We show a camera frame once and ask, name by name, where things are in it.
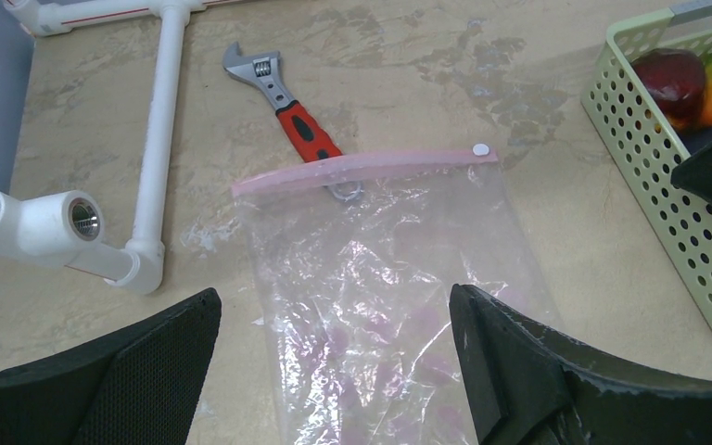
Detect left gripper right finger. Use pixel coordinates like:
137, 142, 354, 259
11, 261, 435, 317
449, 285, 712, 444

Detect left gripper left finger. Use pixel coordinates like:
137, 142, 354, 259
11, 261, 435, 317
0, 288, 222, 444

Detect clear zip top bag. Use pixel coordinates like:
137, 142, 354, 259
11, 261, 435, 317
232, 144, 561, 444

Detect green perforated basket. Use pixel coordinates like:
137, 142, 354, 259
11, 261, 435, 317
581, 1, 712, 331

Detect dark red apple toy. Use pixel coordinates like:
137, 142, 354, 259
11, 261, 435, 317
630, 48, 706, 133

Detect white pvc pipe frame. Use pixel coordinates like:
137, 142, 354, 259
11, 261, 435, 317
0, 0, 259, 295

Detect red handled adjustable wrench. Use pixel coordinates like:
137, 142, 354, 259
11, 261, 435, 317
222, 41, 364, 203

